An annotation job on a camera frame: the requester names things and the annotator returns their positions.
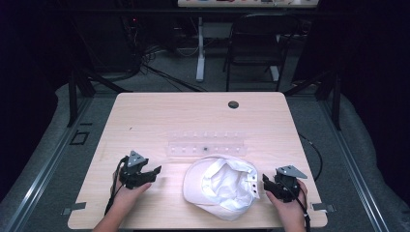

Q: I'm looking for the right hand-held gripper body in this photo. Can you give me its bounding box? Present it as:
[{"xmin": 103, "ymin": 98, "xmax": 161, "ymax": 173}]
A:
[{"xmin": 274, "ymin": 164, "xmax": 308, "ymax": 204}]

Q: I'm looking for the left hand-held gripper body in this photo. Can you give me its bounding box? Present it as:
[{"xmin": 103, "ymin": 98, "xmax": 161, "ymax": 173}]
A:
[{"xmin": 118, "ymin": 150, "xmax": 150, "ymax": 190}]

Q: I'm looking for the white cap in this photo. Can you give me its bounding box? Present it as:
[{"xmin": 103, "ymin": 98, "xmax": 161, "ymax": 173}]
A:
[{"xmin": 182, "ymin": 154, "xmax": 261, "ymax": 222}]

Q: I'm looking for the person's left hand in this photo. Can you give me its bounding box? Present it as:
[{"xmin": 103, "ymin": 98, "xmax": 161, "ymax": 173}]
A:
[{"xmin": 110, "ymin": 179, "xmax": 153, "ymax": 212}]

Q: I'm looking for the person's right hand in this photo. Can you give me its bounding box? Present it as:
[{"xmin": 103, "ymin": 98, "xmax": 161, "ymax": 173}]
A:
[{"xmin": 265, "ymin": 179, "xmax": 308, "ymax": 226}]

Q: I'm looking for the clear acrylic rack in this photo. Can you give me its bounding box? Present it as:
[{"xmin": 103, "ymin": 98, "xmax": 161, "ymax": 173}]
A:
[{"xmin": 165, "ymin": 130, "xmax": 249, "ymax": 160}]

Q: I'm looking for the white desk leg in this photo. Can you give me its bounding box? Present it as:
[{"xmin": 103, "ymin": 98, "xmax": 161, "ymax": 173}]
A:
[{"xmin": 195, "ymin": 15, "xmax": 207, "ymax": 83}]

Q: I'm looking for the black chair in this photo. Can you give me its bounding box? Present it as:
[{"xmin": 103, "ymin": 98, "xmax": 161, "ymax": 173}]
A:
[{"xmin": 222, "ymin": 13, "xmax": 300, "ymax": 93}]

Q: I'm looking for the light background desk top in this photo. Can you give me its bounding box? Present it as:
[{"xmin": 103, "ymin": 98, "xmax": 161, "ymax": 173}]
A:
[{"xmin": 177, "ymin": 0, "xmax": 320, "ymax": 9}]

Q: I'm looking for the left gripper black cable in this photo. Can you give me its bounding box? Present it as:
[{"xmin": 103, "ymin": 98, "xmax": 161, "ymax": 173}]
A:
[{"xmin": 103, "ymin": 156, "xmax": 130, "ymax": 217}]

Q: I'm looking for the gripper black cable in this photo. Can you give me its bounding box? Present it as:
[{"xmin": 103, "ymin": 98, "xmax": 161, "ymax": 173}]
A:
[
  {"xmin": 103, "ymin": 156, "xmax": 130, "ymax": 217},
  {"xmin": 280, "ymin": 179, "xmax": 312, "ymax": 232}
]

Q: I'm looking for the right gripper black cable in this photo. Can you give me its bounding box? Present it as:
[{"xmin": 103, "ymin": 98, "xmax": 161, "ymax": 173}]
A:
[{"xmin": 280, "ymin": 179, "xmax": 312, "ymax": 232}]

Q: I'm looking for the thin black cable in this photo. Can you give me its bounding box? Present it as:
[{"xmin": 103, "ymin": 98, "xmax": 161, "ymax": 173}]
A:
[{"xmin": 297, "ymin": 131, "xmax": 324, "ymax": 182}]

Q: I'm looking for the grey metal bracket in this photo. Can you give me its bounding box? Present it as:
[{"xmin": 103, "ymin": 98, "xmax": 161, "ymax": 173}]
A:
[
  {"xmin": 61, "ymin": 201, "xmax": 88, "ymax": 217},
  {"xmin": 310, "ymin": 202, "xmax": 337, "ymax": 214}
]

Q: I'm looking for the aluminium rail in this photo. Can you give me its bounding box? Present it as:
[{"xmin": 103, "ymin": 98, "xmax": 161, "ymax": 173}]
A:
[
  {"xmin": 317, "ymin": 96, "xmax": 393, "ymax": 232},
  {"xmin": 0, "ymin": 95, "xmax": 95, "ymax": 232}
]

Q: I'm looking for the bundle of floor cables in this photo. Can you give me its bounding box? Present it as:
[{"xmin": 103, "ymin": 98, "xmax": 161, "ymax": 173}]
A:
[{"xmin": 127, "ymin": 17, "xmax": 209, "ymax": 94}]

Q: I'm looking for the black frame stand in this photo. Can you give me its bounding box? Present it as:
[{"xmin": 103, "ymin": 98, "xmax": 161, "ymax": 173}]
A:
[
  {"xmin": 66, "ymin": 66, "xmax": 133, "ymax": 129},
  {"xmin": 282, "ymin": 69, "xmax": 342, "ymax": 131}
]

